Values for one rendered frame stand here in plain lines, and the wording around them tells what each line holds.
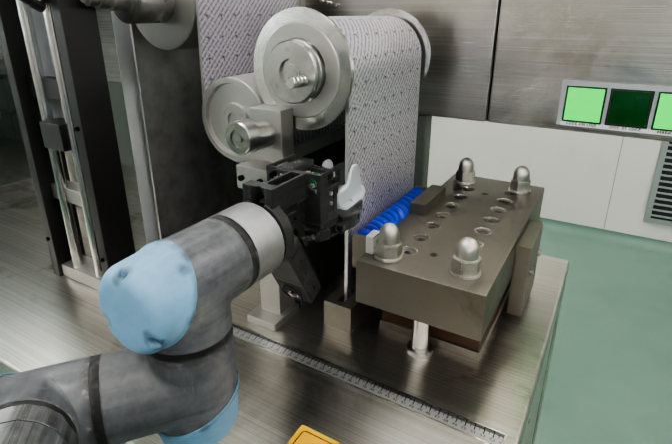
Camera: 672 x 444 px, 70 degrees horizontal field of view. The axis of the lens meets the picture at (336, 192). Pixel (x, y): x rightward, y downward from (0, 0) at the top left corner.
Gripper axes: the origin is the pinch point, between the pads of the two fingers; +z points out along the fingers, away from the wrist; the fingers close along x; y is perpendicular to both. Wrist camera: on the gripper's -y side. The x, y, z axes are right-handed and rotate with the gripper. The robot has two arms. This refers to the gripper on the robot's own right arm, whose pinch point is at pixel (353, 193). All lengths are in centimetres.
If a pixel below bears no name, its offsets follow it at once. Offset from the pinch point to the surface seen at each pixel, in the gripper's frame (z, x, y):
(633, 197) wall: 263, -46, -80
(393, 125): 11.8, -0.3, 7.1
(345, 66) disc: -3.2, -0.4, 17.0
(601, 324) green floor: 164, -39, -109
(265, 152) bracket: -6.1, 9.7, 5.9
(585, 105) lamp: 29.4, -24.2, 9.5
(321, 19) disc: -3.2, 2.8, 22.1
